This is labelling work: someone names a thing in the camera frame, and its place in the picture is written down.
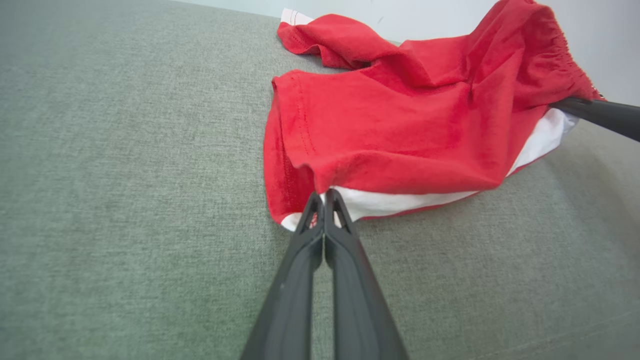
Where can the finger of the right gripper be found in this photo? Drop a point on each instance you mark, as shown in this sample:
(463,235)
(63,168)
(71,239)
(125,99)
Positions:
(610,116)

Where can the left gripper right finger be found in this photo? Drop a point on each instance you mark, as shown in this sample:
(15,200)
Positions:
(357,310)

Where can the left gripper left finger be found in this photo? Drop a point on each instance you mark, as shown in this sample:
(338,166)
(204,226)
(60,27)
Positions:
(290,300)

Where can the red white shorts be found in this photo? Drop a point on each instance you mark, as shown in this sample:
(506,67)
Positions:
(400,135)

